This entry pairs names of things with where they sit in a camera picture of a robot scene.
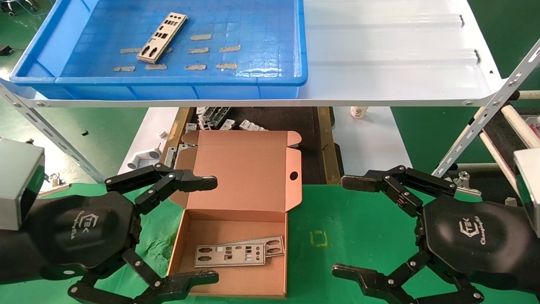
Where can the silver metal bracket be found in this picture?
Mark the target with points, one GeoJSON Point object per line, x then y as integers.
{"type": "Point", "coordinates": [228, 124]}
{"type": "Point", "coordinates": [191, 128]}
{"type": "Point", "coordinates": [251, 125]}

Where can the white rack tube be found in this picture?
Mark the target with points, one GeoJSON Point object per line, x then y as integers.
{"type": "Point", "coordinates": [529, 95]}
{"type": "Point", "coordinates": [521, 124]}

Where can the brown cardboard box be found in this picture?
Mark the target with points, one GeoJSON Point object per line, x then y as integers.
{"type": "Point", "coordinates": [244, 169]}

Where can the blue plastic tray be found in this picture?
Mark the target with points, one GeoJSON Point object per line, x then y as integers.
{"type": "Point", "coordinates": [253, 25]}

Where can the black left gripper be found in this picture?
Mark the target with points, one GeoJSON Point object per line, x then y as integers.
{"type": "Point", "coordinates": [84, 228]}

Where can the grey tape patch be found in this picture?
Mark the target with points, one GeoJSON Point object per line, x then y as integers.
{"type": "Point", "coordinates": [200, 37]}

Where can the black chair caster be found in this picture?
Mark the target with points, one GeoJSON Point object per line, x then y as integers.
{"type": "Point", "coordinates": [8, 10]}

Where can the pile of metal plates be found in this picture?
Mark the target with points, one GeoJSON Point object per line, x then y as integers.
{"type": "Point", "coordinates": [215, 116]}

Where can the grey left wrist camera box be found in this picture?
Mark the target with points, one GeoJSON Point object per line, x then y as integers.
{"type": "Point", "coordinates": [17, 177]}

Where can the silver metal shield plate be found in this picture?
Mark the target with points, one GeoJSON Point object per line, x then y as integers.
{"type": "Point", "coordinates": [162, 37]}
{"type": "Point", "coordinates": [230, 256]}
{"type": "Point", "coordinates": [275, 246]}

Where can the white pipe fitting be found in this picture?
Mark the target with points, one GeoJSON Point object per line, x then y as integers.
{"type": "Point", "coordinates": [145, 156]}

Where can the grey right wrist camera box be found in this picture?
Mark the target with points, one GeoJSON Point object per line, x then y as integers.
{"type": "Point", "coordinates": [529, 181]}

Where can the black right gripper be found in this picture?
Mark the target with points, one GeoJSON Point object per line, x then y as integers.
{"type": "Point", "coordinates": [476, 236]}

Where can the grey rack tube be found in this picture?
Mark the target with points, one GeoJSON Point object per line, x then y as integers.
{"type": "Point", "coordinates": [485, 167]}

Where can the grey slotted angle bar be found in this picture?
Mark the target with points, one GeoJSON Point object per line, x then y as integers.
{"type": "Point", "coordinates": [50, 131]}
{"type": "Point", "coordinates": [485, 114]}

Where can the dark rack panel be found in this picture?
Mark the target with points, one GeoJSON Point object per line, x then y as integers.
{"type": "Point", "coordinates": [504, 139]}

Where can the white paper cup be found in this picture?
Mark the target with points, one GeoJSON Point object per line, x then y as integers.
{"type": "Point", "coordinates": [358, 112]}

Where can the white shelf board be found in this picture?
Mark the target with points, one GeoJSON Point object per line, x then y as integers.
{"type": "Point", "coordinates": [379, 63]}

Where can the black power adapter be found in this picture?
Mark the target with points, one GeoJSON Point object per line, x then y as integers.
{"type": "Point", "coordinates": [5, 50]}

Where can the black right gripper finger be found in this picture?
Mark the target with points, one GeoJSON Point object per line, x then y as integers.
{"type": "Point", "coordinates": [363, 180]}

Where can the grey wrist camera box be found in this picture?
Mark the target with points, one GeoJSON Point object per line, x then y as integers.
{"type": "Point", "coordinates": [529, 181]}
{"type": "Point", "coordinates": [17, 177]}

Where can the silver binder clip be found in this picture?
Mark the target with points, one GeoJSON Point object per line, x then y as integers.
{"type": "Point", "coordinates": [464, 183]}
{"type": "Point", "coordinates": [57, 181]}

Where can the long silver metal plate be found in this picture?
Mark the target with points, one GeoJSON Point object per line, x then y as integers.
{"type": "Point", "coordinates": [169, 157]}

